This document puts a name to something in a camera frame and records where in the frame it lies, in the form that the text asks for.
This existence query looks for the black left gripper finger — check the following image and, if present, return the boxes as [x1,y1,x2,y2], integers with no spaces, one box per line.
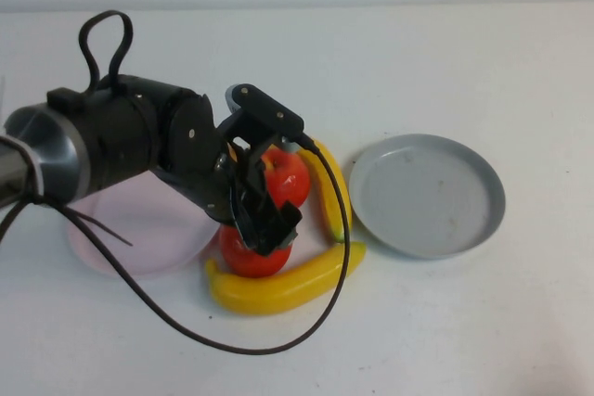
[266,200,303,251]
[231,172,273,257]

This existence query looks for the white cable wrap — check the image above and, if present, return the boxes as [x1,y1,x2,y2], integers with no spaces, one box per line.
[13,135,46,200]

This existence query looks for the long black camera cable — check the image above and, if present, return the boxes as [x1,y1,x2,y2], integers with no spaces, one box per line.
[0,134,352,355]

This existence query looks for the thin black cable tie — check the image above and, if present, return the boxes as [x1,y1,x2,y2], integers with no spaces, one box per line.
[59,208,135,248]

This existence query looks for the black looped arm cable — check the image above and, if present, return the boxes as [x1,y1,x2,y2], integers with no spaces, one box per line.
[77,9,136,91]

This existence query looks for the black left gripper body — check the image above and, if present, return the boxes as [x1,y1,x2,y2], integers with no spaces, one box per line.
[157,121,280,226]

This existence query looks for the pink round plate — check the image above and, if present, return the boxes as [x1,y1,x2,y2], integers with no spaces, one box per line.
[64,172,222,281]

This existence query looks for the grey round plate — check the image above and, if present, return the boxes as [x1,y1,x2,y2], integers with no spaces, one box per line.
[347,134,506,262]

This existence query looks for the yellow banana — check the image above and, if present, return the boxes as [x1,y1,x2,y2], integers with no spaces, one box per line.
[204,240,368,318]
[296,135,354,245]

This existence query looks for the red apple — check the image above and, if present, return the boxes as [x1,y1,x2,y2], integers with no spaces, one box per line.
[259,145,311,210]
[218,224,294,279]

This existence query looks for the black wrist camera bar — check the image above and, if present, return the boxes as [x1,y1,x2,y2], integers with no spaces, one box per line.
[225,83,305,154]

